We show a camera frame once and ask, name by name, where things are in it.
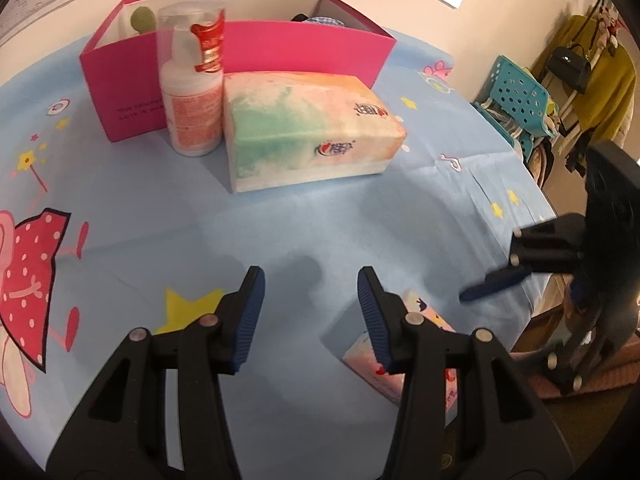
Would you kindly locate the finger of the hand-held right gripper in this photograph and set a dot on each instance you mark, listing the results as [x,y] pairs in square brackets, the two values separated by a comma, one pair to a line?
[550,230]
[495,284]

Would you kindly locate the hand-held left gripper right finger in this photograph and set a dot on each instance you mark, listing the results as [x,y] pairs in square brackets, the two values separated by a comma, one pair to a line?
[375,325]

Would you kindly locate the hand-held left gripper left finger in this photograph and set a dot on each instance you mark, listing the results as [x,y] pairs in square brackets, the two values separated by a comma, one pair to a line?
[247,320]

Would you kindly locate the pink cardboard box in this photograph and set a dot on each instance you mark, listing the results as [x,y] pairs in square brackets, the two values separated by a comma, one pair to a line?
[280,50]

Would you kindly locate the blue gingham cloth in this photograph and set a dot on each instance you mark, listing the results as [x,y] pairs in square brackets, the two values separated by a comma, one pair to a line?
[325,21]

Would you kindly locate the green plush toy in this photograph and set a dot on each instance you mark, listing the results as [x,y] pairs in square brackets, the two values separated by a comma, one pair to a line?
[142,19]

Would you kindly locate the person's right forearm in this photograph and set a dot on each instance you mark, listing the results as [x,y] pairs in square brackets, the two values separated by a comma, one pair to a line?
[615,370]

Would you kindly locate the pink floral tissue packet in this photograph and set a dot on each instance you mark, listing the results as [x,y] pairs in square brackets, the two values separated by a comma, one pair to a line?
[360,360]

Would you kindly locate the teal perforated plastic basket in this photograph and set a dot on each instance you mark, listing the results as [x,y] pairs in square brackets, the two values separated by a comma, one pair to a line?
[515,95]

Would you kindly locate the blue cartoon printed bed sheet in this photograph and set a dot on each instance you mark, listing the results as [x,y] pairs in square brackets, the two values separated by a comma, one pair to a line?
[150,220]

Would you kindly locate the yellow garment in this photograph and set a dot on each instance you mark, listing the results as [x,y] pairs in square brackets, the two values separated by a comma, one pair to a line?
[605,95]

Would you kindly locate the black handbag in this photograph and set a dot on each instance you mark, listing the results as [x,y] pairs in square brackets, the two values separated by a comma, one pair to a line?
[567,62]

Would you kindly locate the pastel tissue box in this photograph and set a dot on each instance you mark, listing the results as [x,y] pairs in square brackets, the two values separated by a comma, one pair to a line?
[310,125]

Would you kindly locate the white lotion bottle red label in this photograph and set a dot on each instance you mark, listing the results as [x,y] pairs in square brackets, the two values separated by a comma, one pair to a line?
[192,110]

